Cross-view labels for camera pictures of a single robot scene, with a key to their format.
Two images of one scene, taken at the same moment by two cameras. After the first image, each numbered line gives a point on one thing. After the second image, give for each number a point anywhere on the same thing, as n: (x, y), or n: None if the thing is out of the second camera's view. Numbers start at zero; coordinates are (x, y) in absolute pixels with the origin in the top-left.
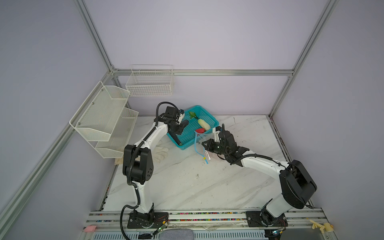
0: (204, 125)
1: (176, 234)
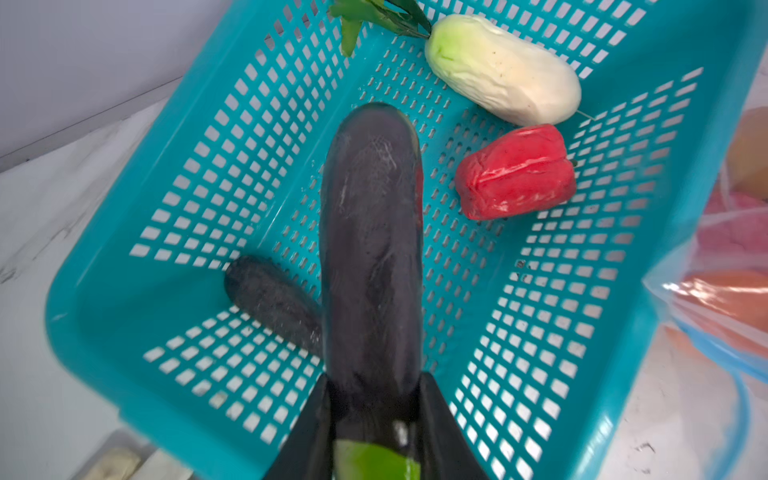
0: (500, 73)
1: None
